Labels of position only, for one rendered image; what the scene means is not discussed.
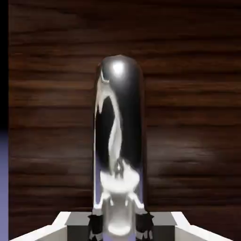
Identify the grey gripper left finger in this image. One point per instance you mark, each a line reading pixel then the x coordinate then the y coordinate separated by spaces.
pixel 79 226

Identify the dark wood cabinet door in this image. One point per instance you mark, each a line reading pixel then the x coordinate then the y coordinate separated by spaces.
pixel 188 113

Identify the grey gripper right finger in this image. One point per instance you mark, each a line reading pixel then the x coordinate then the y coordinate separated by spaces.
pixel 162 226

